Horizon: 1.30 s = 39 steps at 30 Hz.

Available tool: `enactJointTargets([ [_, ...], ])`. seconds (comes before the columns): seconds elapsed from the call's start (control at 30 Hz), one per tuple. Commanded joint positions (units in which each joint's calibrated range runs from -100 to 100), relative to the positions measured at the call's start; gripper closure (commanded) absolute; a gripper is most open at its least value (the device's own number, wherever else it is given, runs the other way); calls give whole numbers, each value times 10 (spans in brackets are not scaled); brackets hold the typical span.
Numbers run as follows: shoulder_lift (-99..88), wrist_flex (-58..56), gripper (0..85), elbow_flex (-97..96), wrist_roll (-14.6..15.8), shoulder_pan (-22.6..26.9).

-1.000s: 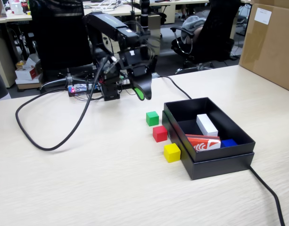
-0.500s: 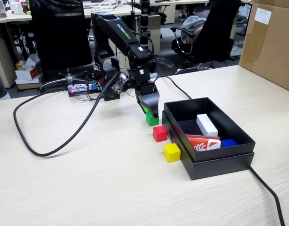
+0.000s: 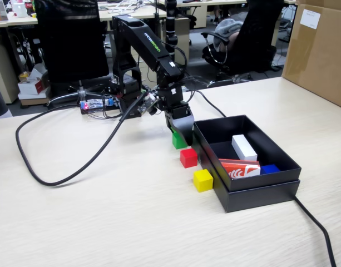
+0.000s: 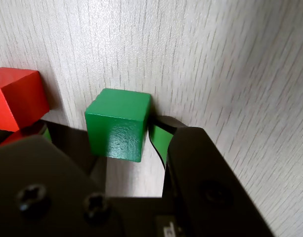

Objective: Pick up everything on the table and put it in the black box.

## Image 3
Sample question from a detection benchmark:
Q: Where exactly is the thick black table cable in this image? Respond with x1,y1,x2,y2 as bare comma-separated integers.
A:
184,88,338,267

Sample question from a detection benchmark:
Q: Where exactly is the grey cloth bundle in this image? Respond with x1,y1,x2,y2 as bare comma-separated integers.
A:
214,18,245,52

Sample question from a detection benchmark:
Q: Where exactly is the white rectangular block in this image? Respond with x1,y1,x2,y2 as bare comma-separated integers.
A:
231,134,258,162

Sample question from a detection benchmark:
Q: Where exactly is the black jointed pole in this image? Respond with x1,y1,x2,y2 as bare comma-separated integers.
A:
159,0,185,87

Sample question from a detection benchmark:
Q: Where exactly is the narrow beige cabinet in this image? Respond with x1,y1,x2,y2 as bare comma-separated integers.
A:
174,16,192,66

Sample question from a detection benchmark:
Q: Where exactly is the black cardboard box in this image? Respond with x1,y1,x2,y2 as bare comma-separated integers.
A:
192,114,302,192

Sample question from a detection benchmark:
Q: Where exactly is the red wooden cube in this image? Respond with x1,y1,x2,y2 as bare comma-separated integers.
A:
180,148,199,169

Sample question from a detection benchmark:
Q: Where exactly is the large brown cardboard box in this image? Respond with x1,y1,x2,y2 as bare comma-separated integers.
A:
281,0,341,111

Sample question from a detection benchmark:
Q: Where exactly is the black armrest office chair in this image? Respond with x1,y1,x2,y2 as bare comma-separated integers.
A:
200,0,285,88

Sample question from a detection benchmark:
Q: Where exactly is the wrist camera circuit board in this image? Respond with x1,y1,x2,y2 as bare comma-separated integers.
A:
137,93,161,117

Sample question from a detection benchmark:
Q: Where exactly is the white and red carton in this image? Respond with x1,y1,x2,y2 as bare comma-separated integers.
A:
17,77,50,96

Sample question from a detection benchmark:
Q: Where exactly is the thick black camera cable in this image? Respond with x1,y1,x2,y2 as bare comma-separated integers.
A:
15,93,149,186

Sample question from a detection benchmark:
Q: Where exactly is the brown floor carton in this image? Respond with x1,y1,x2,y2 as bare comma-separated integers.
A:
18,93,50,106

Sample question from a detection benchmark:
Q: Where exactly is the orange and white card box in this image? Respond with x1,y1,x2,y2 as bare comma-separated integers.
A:
218,158,261,181

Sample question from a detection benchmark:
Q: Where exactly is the controller board with red light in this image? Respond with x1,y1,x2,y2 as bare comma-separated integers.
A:
80,97,115,115

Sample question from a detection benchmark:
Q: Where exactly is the yellow wooden cube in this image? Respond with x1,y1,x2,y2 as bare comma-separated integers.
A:
193,169,214,192

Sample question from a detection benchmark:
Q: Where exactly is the black open box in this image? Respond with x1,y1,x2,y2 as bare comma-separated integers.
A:
190,130,301,214

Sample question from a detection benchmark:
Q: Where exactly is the beige office desk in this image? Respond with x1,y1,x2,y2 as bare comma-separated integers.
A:
98,4,160,22
0,12,39,28

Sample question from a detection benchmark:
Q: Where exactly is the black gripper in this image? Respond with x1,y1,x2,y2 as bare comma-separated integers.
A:
159,94,195,147

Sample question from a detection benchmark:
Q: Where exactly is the blue wooden cube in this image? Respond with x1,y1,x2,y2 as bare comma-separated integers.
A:
260,164,280,175

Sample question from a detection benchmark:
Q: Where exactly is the green wooden cube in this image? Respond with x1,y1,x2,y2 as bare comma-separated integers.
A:
172,132,189,150

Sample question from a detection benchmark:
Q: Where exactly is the black mesh office chair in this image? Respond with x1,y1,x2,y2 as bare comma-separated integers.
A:
33,0,117,108

